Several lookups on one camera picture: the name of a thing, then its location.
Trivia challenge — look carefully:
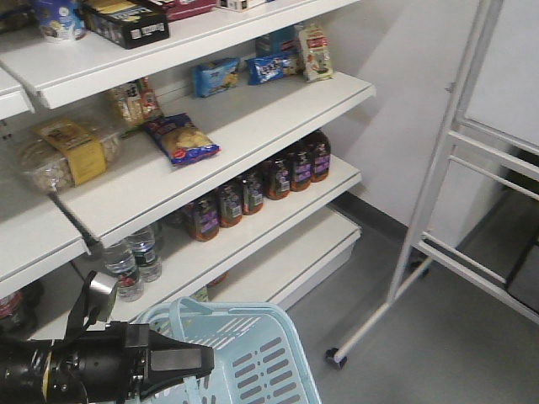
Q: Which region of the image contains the blue chips bag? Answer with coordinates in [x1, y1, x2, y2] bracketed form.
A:
[142, 113, 221, 166]

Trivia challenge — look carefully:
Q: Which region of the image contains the clear biscuit box yellow band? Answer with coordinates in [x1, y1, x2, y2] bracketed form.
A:
[16, 118, 121, 193]

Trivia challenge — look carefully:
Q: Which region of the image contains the white right shelf unit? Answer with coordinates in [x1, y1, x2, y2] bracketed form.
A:
[1, 1, 376, 339]

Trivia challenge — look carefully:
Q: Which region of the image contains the coke bottle red label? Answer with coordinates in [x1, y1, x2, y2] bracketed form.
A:
[1, 285, 44, 335]

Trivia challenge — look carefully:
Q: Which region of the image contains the blue cookie pack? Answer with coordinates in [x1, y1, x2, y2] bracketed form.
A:
[191, 58, 240, 98]

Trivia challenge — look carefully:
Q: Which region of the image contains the blue oreo pack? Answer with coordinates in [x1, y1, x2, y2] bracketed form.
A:
[245, 51, 304, 85]

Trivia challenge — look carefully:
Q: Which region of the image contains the white wheeled rack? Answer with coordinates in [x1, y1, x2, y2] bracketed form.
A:
[325, 1, 538, 369]

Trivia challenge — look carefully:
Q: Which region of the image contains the dark plum drink bottle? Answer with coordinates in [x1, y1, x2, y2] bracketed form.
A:
[182, 196, 220, 242]
[240, 169, 264, 215]
[217, 182, 243, 228]
[263, 157, 291, 200]
[307, 130, 331, 183]

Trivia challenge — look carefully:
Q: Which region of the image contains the light blue plastic basket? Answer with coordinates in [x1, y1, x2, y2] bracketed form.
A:
[134, 297, 321, 403]

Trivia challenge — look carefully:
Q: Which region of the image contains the black snack box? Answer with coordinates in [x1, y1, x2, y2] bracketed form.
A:
[80, 1, 170, 50]

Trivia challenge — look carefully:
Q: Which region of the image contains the rice cracker bag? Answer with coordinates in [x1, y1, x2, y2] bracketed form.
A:
[106, 77, 163, 128]

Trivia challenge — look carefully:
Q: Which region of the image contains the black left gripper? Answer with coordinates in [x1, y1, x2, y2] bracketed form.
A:
[50, 322, 215, 403]

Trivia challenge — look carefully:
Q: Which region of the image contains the clear water bottle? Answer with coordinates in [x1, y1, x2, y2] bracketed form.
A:
[104, 240, 144, 302]
[125, 226, 162, 283]

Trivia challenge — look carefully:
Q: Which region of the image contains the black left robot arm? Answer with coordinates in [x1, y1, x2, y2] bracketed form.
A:
[1, 322, 215, 403]

